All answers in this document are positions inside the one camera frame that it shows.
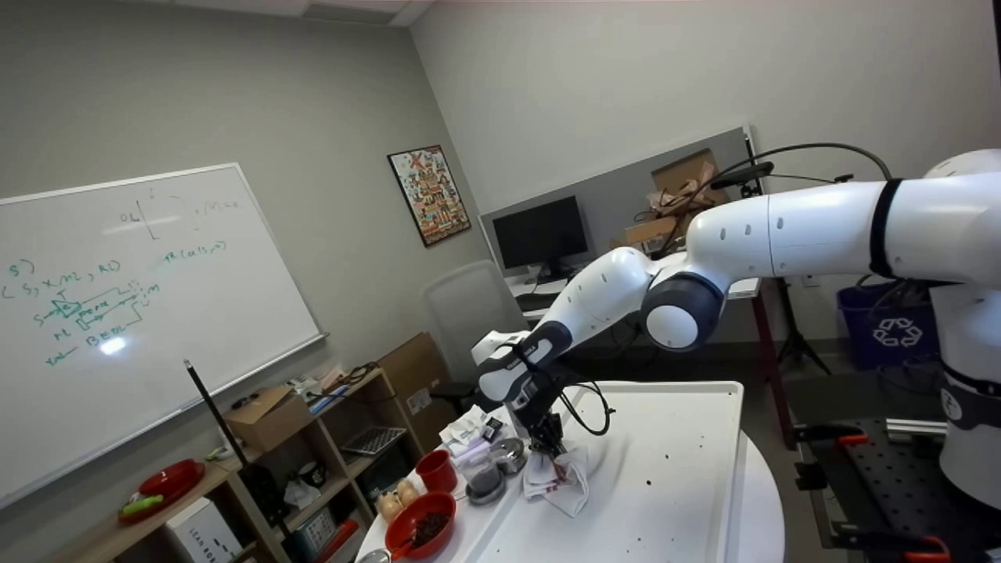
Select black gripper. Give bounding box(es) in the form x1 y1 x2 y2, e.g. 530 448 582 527
509 360 574 460

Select white cloth with red stripes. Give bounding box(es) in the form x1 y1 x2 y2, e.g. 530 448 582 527
518 448 611 520

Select large white tray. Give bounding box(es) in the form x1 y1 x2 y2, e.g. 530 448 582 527
472 377 749 563

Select pile of white napkins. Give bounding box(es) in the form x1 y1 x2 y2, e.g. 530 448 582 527
434 404 503 464

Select red mug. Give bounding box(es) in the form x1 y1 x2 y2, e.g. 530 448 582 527
414 448 461 493

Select large plain cardboard box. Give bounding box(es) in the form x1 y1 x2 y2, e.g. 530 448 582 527
378 331 464 451

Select grey office chair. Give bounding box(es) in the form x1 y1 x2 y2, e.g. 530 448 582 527
422 259 534 415

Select red bowl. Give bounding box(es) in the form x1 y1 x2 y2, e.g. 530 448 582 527
385 490 461 563

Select small orange food container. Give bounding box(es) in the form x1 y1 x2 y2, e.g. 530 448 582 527
371 477 419 526

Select black computer monitor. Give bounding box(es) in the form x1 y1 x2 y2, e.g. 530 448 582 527
490 193 590 277

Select wooden shelf unit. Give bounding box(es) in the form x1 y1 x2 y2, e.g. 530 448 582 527
59 363 432 563

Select grey partition panel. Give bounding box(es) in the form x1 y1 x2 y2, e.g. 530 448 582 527
478 124 760 317

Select stacked open cardboard boxes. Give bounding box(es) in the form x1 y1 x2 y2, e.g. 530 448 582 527
614 147 732 254

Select colourful framed poster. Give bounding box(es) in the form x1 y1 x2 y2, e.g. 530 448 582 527
385 143 476 249

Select brown cardboard box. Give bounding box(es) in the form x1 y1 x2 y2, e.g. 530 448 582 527
222 385 317 454

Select thin black pole stand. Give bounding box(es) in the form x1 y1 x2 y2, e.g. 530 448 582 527
185 360 285 526

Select black robot cart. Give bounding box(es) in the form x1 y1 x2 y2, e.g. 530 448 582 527
792 415 1001 563

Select blue recycling bin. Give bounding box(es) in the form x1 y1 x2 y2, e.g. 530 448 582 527
839 277 942 372

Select white cabinet box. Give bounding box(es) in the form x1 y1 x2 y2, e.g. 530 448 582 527
167 498 243 563

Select flat red dish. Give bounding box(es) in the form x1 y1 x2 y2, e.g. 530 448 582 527
138 458 211 511

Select small green object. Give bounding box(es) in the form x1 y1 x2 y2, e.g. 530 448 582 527
120 493 170 526

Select whiteboard with green writing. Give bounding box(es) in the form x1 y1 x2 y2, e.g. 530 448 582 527
0 160 325 513

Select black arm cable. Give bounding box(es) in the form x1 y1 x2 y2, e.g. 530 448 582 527
512 340 619 441

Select black camera tripod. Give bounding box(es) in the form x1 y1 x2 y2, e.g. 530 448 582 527
768 277 832 377

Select black camera on bar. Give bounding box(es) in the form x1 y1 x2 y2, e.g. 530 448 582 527
710 155 775 193

